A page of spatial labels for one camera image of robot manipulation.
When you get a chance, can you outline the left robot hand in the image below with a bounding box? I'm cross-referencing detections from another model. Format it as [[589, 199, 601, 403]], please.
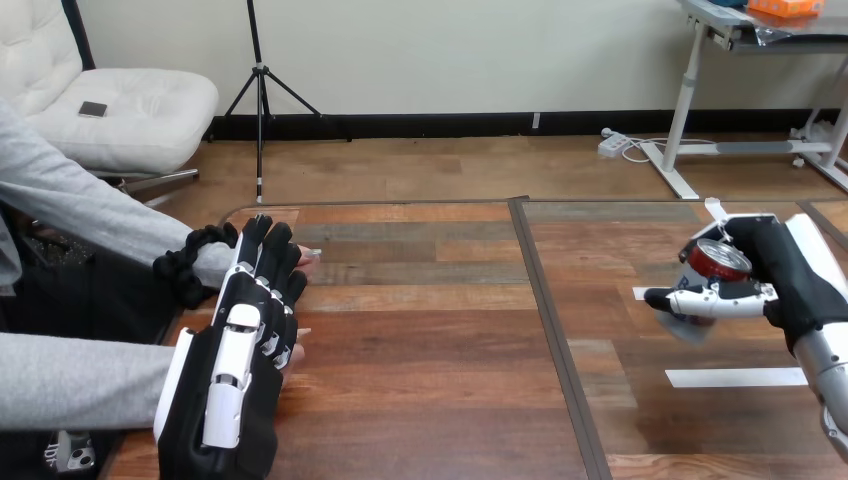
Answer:
[[153, 213, 310, 480]]

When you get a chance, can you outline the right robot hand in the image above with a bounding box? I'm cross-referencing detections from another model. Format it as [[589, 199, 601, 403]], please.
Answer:
[[643, 212, 848, 356]]

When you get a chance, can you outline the person's hand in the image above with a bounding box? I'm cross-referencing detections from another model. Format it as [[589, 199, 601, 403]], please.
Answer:
[[280, 326, 313, 386], [296, 243, 324, 280]]

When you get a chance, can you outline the red and white drink can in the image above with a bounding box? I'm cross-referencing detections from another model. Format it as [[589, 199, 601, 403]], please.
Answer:
[[655, 237, 755, 346]]

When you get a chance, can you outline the person's forearm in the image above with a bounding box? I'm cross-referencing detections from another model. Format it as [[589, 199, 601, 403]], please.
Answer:
[[0, 330, 179, 433], [0, 99, 238, 291]]

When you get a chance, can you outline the person's body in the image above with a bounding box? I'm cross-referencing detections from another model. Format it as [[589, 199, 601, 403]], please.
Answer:
[[0, 201, 183, 480]]

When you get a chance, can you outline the black scrunchie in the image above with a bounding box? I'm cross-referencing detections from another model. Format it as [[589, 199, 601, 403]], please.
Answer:
[[152, 222, 240, 311]]

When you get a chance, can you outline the black tripod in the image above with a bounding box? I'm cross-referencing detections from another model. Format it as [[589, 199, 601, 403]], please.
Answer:
[[203, 0, 353, 205]]

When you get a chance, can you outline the white desk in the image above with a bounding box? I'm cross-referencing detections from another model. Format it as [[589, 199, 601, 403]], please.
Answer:
[[638, 0, 848, 201]]

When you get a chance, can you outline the white power strip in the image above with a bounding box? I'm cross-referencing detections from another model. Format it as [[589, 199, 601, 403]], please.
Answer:
[[596, 128, 630, 159]]

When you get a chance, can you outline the white cushioned chair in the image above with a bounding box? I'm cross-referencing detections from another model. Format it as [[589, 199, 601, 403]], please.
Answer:
[[0, 0, 221, 197]]

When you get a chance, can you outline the orange thing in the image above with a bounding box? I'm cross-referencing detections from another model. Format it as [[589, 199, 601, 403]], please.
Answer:
[[747, 0, 827, 20]]

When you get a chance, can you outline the white cable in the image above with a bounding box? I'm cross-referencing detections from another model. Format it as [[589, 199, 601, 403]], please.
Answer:
[[619, 135, 718, 166]]

